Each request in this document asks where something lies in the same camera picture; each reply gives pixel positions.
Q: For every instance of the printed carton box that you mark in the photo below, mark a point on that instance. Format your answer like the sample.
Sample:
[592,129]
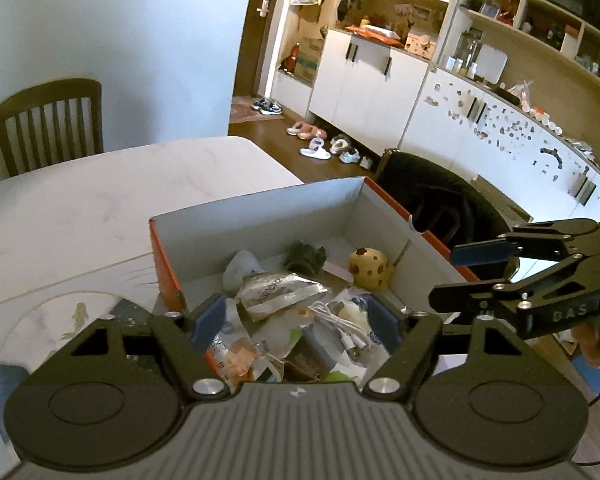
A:
[310,60]

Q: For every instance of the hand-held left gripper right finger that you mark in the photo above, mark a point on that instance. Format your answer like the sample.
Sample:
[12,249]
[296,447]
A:
[385,325]

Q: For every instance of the wooden slat chair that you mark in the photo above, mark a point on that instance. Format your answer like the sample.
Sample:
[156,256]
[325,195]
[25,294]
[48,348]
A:
[50,120]

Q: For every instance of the white shoe cabinet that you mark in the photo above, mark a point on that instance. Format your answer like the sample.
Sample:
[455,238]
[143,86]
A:
[365,85]

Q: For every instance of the white rectangular board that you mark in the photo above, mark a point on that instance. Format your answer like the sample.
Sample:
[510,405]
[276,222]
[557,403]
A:
[492,62]

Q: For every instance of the red brown bottle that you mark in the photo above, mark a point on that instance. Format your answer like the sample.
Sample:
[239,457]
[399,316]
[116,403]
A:
[290,60]

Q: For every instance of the small dark box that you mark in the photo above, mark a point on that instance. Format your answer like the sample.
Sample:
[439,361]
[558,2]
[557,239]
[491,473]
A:
[310,355]

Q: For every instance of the patterned doormat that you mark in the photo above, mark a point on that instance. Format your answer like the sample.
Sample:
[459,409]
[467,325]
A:
[242,112]

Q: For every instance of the grey shoes pair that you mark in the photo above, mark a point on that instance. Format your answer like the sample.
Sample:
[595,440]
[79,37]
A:
[347,152]

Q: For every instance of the tan spotted hamster toy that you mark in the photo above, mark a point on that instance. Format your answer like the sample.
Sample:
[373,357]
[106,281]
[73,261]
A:
[370,267]

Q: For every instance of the red cardboard box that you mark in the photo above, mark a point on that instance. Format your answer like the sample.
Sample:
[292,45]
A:
[260,220]

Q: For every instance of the dark green fuzzy item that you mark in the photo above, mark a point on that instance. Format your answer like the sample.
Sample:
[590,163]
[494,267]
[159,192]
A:
[304,257]

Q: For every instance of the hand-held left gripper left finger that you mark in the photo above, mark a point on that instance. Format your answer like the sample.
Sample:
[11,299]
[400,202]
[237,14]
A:
[207,321]

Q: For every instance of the curved wooden wall shelving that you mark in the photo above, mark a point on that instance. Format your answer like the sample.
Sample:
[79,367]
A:
[545,15]

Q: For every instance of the person's right hand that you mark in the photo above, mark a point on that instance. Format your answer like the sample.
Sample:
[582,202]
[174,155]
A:
[592,345]

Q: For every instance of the silver foil snack bag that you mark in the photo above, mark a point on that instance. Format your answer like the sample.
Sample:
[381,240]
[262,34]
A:
[280,292]

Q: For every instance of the white printed packet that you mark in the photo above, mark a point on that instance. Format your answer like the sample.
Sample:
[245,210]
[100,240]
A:
[227,332]

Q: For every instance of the white round pouch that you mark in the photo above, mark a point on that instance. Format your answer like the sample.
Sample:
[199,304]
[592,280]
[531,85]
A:
[241,270]

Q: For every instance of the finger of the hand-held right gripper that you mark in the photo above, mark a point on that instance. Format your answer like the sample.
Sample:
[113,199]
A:
[465,296]
[480,252]

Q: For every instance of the white sticker cabinet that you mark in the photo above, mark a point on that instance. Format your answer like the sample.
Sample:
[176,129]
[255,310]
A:
[505,150]

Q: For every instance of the clear bag with toy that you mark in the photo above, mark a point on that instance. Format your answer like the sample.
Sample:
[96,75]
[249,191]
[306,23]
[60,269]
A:
[352,312]

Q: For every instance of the pink slippers pair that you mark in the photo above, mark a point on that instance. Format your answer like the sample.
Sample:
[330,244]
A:
[305,131]

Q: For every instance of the orange red flat packet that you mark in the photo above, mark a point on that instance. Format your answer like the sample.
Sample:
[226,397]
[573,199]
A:
[372,32]

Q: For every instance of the brown wooden door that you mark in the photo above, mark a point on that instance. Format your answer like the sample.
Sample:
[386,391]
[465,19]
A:
[250,60]

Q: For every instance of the black speckled pad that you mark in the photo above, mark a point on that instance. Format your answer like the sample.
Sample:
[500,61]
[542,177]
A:
[132,310]

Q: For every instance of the white marble desktop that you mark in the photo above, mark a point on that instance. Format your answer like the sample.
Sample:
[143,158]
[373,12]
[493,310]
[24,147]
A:
[80,200]

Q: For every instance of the white slippers pair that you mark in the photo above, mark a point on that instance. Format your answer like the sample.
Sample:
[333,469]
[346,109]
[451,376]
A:
[316,150]

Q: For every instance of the dark sneakers pair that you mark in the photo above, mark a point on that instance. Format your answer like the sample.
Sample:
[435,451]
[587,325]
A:
[267,107]

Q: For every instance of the black chair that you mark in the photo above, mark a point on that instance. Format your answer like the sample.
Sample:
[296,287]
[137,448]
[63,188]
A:
[445,200]

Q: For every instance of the green white wrapper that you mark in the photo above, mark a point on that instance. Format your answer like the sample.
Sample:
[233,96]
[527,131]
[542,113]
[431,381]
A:
[345,372]

